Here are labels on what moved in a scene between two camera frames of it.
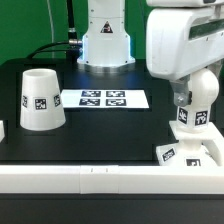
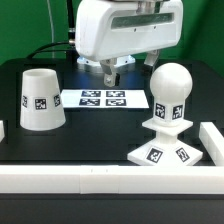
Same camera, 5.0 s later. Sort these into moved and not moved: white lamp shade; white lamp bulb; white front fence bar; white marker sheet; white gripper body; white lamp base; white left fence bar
Moved: white lamp base; white lamp bulb; white gripper body
Not moved: white lamp shade; white left fence bar; white marker sheet; white front fence bar
